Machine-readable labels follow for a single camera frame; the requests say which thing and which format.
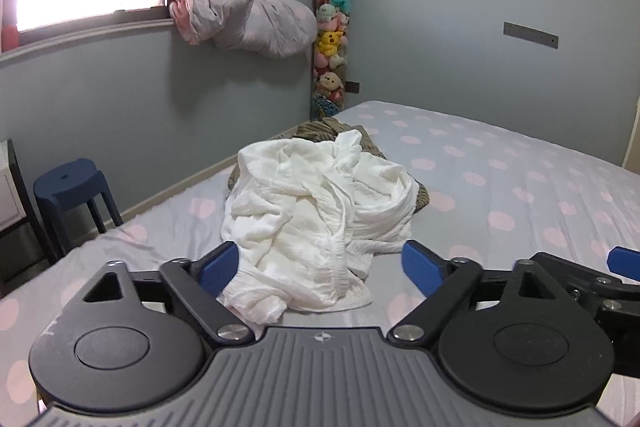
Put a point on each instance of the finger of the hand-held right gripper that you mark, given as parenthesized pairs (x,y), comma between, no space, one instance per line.
(623,259)
(570,271)

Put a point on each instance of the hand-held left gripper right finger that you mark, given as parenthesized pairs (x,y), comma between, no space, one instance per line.
(422,269)

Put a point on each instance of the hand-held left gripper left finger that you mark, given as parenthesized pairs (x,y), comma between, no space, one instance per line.
(220,269)

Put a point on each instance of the white crinkled garment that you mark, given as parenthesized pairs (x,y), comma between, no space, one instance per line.
(300,217)

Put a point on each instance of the bed with pink-dotted sheet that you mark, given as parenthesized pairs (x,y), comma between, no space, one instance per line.
(500,187)

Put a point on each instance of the cream door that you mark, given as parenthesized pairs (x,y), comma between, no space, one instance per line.
(632,137)

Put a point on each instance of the brown striped garment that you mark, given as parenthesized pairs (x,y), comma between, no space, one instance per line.
(320,129)

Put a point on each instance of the blue plastic stool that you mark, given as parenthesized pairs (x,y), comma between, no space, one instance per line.
(70,179)

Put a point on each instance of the black framed cabinet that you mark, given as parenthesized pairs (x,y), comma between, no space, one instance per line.
(27,202)

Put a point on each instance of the clear tube of plush toys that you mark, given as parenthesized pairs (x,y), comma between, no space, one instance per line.
(330,42)

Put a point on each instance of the grey bedding bundle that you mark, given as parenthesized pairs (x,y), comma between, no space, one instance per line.
(270,27)

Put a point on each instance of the pink cloth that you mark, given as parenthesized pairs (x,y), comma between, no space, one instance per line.
(9,38)

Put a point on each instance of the dark wall socket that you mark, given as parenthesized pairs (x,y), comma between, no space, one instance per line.
(353,87)

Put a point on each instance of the grey wall plate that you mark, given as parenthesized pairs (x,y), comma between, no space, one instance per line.
(530,35)

